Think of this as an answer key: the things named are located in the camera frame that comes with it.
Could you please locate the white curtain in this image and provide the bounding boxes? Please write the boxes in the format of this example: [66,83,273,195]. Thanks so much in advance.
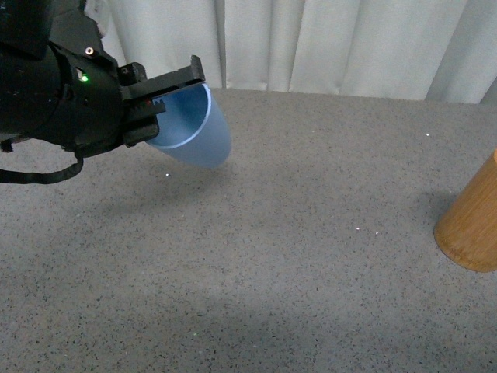
[86,0,496,104]

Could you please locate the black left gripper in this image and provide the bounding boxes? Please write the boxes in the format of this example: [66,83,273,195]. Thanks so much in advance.
[1,1,205,156]

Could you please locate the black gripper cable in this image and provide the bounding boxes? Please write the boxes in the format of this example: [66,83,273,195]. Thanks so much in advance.
[0,140,85,185]

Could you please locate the bamboo chopstick holder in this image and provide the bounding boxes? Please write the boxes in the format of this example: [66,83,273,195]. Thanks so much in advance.
[434,152,496,273]

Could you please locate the blue plastic cup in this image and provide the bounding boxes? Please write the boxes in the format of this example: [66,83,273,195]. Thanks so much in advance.
[147,83,231,168]

